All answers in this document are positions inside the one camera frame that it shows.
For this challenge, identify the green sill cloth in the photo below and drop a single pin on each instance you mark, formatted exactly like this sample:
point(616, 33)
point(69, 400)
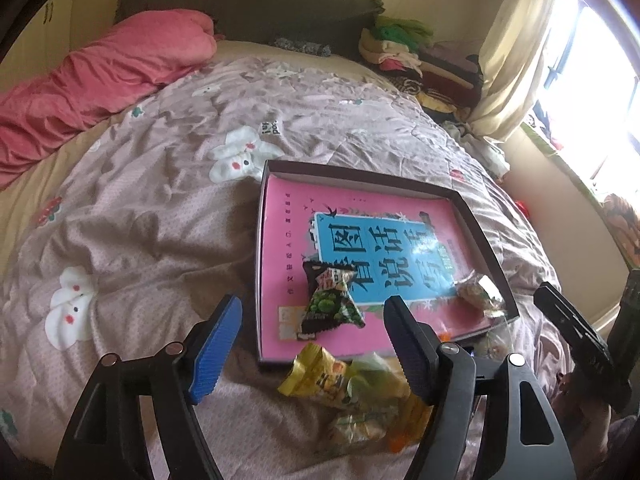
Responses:
point(575, 175)

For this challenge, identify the dark patterned cloth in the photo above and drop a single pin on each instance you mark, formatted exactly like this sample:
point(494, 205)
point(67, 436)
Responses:
point(300, 46)

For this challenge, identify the cream wardrobe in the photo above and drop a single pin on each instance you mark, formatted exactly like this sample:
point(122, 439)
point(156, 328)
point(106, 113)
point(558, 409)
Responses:
point(50, 35)

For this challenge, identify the pale green pastry packet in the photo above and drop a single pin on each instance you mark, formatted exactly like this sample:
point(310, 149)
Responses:
point(372, 367)

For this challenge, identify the red plastic bag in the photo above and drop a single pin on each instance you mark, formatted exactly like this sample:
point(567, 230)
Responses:
point(522, 207)

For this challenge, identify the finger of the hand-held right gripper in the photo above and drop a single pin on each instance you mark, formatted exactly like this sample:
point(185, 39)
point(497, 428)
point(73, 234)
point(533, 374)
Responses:
point(575, 325)

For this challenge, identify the dark cardboard box tray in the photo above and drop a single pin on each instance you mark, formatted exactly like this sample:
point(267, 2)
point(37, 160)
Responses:
point(360, 178)

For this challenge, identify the cream curtain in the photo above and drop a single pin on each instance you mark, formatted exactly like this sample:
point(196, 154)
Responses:
point(525, 35)

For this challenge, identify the clear yellow-green snack packet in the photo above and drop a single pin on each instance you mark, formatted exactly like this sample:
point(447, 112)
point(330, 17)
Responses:
point(357, 425)

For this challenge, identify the white cloth bundle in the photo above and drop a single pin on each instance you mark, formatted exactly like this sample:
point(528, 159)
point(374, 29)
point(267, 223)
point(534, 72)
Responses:
point(490, 155)

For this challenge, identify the yellow snack packet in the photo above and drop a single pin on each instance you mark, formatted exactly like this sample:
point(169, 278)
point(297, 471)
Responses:
point(312, 375)

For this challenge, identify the dark grey bed headboard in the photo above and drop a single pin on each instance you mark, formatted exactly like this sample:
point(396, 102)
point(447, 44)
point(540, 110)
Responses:
point(275, 15)

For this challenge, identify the window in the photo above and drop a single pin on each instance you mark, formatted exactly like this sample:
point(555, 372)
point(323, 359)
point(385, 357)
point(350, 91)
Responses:
point(600, 60)

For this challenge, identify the pink quilt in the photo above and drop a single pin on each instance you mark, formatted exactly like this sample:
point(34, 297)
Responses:
point(100, 75)

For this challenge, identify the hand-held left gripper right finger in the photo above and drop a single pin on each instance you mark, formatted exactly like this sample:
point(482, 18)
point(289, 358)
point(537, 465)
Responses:
point(411, 360)

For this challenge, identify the colourful cloth heap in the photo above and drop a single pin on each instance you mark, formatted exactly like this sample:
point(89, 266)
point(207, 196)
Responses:
point(547, 132)

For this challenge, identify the clear round pastry packet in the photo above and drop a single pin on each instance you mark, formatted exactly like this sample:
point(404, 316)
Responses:
point(492, 345)

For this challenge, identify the black green pea snack packet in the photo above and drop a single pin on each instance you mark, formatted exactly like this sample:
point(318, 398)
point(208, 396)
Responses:
point(330, 310)

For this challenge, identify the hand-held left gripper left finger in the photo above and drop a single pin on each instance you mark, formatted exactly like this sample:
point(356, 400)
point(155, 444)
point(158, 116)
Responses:
point(214, 360)

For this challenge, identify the beige bed sheet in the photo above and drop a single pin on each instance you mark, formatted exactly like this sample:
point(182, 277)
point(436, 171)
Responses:
point(30, 200)

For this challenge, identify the clear cracker packet green label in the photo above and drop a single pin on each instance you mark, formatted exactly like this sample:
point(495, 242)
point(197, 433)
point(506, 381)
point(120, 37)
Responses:
point(477, 296)

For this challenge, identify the pile of folded clothes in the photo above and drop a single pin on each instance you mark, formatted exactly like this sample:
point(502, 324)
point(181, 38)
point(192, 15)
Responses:
point(435, 70)

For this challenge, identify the pink book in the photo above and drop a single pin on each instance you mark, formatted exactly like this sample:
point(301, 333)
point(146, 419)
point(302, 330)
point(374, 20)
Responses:
point(285, 220)

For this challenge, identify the pale floral blanket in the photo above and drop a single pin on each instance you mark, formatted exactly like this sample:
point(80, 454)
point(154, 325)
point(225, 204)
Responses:
point(150, 235)

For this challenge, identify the orange cracker packet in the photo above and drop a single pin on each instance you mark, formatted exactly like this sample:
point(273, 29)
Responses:
point(412, 417)

